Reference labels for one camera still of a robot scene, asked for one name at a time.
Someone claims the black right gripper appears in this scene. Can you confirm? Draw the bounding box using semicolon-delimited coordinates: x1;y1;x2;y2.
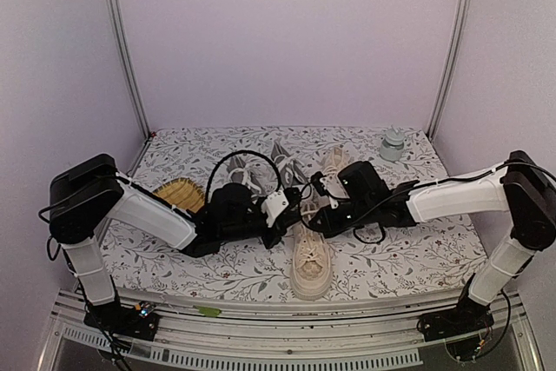
310;198;376;238

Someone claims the grey sneaker with white laces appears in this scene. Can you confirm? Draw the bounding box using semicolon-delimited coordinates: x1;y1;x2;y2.
227;155;264;196

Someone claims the beige sneaker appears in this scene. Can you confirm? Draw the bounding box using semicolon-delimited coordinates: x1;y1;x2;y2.
321;146;352;198
289;202;333;301

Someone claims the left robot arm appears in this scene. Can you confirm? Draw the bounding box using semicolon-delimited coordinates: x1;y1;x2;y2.
39;154;301;331

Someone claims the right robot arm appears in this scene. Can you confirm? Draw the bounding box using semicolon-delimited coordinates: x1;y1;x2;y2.
308;150;555;333

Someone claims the yellow bamboo fan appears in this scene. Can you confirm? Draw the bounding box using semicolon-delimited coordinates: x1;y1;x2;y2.
153;177;205;213

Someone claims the green tape piece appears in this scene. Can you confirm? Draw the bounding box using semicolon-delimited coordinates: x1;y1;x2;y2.
195;306;222;318

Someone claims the floral patterned table mat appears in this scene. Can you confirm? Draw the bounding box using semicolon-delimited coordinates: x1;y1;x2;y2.
100;127;486;302

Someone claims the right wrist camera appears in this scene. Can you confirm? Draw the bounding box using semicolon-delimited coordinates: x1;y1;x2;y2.
310;171;346;209

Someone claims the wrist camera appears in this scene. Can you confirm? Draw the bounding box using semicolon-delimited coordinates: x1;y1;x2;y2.
261;188;301;228
310;171;346;209

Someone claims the black right camera cable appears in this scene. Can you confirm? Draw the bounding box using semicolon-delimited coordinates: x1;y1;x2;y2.
299;179;418;245

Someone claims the black camera cable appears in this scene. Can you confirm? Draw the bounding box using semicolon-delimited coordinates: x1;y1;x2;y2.
299;179;418;245
207;149;283;202

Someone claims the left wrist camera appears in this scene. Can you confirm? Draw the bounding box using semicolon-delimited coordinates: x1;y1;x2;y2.
261;188;301;228

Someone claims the black left camera cable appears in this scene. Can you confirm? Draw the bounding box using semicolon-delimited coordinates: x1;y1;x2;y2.
207;149;283;202

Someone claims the aluminium front rail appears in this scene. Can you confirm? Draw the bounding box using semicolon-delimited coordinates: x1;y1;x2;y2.
36;288;544;371

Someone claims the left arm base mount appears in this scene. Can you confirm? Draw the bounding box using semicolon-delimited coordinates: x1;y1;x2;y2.
83;299;160;341

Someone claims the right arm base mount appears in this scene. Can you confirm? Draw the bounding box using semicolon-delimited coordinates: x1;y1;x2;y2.
416;287;494;341

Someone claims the left aluminium frame post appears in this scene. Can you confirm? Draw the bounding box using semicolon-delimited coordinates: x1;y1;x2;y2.
106;0;151;139

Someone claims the aluminium frame post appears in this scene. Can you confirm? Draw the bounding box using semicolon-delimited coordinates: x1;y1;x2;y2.
427;0;472;142
106;0;151;139

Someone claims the right aluminium frame post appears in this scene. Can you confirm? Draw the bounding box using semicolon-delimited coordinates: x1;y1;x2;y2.
427;0;472;142

